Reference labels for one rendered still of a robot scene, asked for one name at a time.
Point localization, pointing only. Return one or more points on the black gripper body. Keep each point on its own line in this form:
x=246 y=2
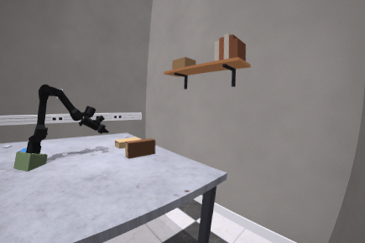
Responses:
x=99 y=128

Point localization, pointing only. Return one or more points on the brown wooden box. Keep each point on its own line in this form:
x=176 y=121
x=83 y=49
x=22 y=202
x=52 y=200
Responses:
x=139 y=148

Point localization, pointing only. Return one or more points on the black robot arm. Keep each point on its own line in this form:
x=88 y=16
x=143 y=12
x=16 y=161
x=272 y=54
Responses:
x=44 y=92

